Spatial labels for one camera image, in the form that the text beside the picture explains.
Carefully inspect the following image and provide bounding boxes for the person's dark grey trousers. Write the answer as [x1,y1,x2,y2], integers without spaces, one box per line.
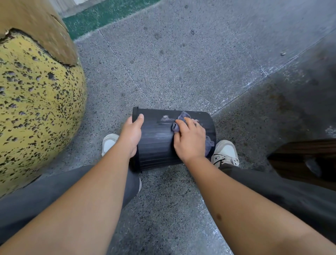
[0,164,336,238]

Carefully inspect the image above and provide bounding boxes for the person's left white shoe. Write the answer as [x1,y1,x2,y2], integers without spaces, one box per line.
[102,134,120,157]

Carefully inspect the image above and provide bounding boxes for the person's white shoe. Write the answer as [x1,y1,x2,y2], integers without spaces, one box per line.
[211,140,240,168]
[102,134,120,157]

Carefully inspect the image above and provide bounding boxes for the person's left forearm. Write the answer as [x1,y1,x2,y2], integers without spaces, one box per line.
[0,147,132,255]

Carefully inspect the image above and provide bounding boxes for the black ribbed plastic bin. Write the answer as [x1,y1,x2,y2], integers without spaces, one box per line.
[130,106,217,173]

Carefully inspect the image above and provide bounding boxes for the dark brown wooden stool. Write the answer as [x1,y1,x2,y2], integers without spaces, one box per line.
[267,139,336,191]

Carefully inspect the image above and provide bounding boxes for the person's right hand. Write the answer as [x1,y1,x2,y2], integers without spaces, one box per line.
[173,117,207,165]

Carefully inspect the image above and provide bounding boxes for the person's right forearm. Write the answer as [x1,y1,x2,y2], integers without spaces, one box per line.
[185,156,336,255]

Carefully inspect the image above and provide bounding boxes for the person's left hand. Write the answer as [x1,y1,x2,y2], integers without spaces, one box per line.
[117,113,145,159]

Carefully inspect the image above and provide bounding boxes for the grey-blue cleaning cloth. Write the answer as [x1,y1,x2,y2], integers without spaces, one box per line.
[172,111,215,158]

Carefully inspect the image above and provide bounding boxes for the person's right white shoe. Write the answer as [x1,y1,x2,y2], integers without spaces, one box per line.
[211,140,240,168]

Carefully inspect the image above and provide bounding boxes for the yellow speckled stone sphere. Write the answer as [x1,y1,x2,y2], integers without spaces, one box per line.
[0,28,88,198]

